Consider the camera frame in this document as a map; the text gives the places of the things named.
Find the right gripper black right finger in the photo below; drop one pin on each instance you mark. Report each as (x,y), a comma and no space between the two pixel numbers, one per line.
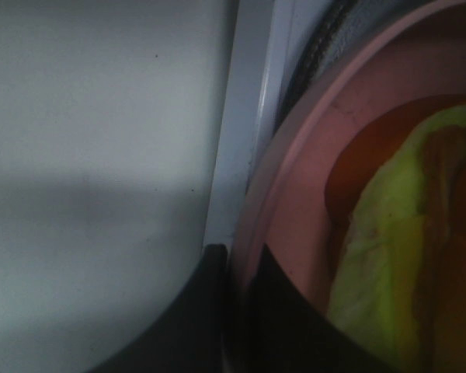
(285,334)

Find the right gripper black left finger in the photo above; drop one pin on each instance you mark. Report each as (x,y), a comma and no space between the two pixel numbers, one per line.
(187,336)

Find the sandwich with lettuce and tomato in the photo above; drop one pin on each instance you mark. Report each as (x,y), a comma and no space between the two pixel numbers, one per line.
(398,199)

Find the pink plate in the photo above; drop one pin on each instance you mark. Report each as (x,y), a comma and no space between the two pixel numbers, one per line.
(383,85)

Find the white microwave oven body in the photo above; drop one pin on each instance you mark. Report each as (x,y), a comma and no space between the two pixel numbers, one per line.
(269,39)

